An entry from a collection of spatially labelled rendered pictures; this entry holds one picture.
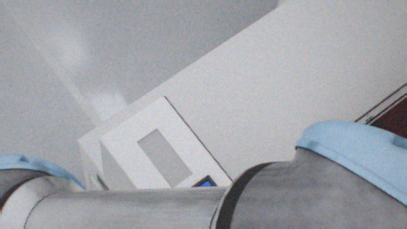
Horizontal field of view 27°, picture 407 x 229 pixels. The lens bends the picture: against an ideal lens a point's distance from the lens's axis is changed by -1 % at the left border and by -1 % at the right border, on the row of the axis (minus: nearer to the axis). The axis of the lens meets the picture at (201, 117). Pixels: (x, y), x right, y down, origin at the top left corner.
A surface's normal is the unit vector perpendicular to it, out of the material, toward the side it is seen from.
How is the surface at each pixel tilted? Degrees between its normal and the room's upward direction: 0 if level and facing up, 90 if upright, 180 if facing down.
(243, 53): 0
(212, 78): 0
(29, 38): 0
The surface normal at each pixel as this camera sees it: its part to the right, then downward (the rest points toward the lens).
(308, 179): -0.69, -0.52
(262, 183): -0.52, -0.74
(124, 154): 0.07, -0.37
